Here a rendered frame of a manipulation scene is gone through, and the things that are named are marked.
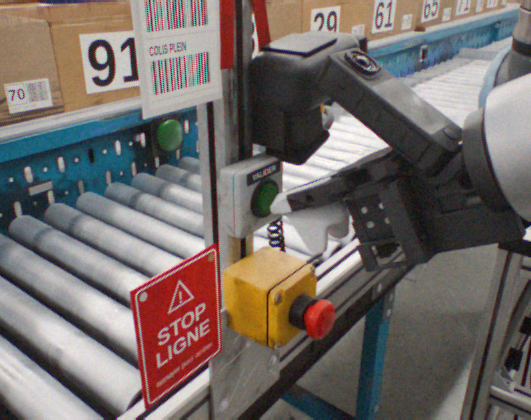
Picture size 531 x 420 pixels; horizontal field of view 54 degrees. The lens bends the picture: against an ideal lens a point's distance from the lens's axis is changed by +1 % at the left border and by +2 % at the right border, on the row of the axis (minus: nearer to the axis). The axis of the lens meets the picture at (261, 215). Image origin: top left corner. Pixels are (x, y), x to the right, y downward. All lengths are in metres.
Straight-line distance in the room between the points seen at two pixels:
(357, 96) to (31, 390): 0.45
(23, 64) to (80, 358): 0.57
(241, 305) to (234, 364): 0.10
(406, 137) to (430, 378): 1.42
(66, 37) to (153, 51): 0.68
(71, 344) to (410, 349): 1.34
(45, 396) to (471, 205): 0.45
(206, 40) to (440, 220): 0.23
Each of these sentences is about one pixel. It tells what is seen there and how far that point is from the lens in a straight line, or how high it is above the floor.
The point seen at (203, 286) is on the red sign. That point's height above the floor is 0.88.
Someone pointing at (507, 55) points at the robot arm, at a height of 1.08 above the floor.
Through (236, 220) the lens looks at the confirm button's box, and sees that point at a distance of 0.48.
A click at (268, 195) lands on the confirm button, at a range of 0.49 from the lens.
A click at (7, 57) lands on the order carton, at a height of 1.00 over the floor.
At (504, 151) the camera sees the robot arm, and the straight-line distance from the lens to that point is 0.33.
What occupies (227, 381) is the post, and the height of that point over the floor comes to 0.73.
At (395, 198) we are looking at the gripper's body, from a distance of 0.38.
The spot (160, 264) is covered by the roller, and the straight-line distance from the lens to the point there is 0.79.
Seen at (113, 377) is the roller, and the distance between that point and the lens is 0.61.
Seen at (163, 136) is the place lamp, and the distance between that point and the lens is 1.14.
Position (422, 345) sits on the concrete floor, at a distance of 1.86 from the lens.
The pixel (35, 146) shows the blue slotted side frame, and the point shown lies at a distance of 0.99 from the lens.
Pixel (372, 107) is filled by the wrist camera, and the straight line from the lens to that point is 0.38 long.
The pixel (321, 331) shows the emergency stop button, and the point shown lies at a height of 0.84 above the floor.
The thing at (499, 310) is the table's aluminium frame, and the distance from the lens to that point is 1.01.
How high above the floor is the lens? 1.16
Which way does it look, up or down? 26 degrees down
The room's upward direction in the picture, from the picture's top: straight up
